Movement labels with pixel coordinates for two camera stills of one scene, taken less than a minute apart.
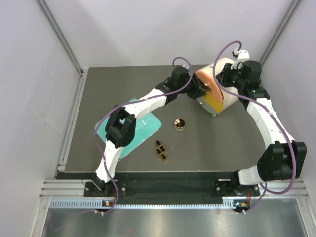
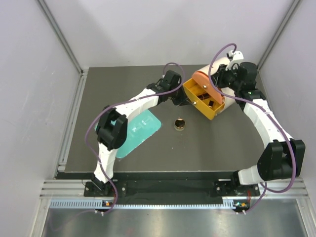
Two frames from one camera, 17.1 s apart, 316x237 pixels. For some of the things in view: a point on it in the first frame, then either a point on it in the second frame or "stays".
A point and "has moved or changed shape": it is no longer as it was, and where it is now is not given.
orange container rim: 216,89 stays
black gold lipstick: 158,150 to 211,103
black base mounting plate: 224,189 stays
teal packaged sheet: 147,126 stays
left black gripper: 199,89 to 183,98
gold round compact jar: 179,124 stays
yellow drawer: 217,105 has moved or changed shape
